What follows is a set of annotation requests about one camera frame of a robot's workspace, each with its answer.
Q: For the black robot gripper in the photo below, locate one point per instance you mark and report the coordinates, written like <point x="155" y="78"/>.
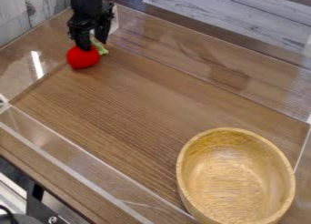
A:
<point x="92" y="16"/>

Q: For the red plush strawberry toy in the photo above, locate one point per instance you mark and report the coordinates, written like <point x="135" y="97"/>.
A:
<point x="83" y="59"/>

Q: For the black metal bracket with bolt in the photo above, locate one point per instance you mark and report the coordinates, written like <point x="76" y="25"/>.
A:
<point x="38" y="210"/>

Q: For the oval wooden bowl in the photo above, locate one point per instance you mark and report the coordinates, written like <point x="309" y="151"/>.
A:
<point x="235" y="178"/>

